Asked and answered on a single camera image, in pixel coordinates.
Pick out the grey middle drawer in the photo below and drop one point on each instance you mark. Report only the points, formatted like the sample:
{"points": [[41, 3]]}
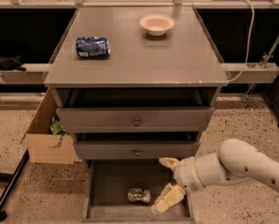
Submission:
{"points": [[134, 150]]}

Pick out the grey top drawer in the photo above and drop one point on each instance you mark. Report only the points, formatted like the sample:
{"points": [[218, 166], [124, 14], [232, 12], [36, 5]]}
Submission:
{"points": [[135, 120]]}

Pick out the white paper bowl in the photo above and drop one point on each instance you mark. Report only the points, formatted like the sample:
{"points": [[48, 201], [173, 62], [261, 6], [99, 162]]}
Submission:
{"points": [[156, 24]]}

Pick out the grey drawer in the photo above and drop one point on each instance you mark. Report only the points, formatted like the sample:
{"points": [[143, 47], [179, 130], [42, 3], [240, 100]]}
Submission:
{"points": [[110, 181], [134, 150], [135, 120]]}

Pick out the black object on rail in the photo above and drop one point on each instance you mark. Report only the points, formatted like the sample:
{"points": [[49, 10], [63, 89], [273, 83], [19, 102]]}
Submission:
{"points": [[11, 63]]}

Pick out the grey drawer cabinet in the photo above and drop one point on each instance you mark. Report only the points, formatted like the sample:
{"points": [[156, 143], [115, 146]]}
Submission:
{"points": [[178, 69]]}

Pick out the black floor stand bar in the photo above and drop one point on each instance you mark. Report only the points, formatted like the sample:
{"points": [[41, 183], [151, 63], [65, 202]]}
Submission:
{"points": [[10, 180]]}

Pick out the metal diagonal brace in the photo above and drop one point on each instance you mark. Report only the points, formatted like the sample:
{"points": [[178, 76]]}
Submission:
{"points": [[266, 56]]}

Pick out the blue pepsi can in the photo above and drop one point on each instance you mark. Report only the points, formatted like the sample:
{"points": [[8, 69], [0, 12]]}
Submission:
{"points": [[92, 47]]}

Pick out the green snack bag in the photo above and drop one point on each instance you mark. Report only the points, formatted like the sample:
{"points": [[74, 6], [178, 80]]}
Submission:
{"points": [[56, 127]]}

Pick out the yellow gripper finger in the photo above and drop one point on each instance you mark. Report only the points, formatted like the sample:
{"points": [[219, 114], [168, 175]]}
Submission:
{"points": [[169, 162], [170, 196]]}

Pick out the green 7up can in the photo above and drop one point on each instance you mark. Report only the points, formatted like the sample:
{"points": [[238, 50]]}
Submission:
{"points": [[139, 195]]}

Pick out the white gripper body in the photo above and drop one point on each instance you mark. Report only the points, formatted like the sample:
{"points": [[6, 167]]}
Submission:
{"points": [[186, 172]]}

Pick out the cardboard box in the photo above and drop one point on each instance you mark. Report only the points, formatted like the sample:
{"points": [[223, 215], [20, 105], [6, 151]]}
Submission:
{"points": [[43, 145]]}

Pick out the grey bottom drawer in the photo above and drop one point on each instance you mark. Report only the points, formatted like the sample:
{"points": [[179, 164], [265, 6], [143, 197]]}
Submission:
{"points": [[110, 181]]}

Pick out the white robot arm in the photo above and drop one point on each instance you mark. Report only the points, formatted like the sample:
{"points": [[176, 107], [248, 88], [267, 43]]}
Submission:
{"points": [[235, 162]]}

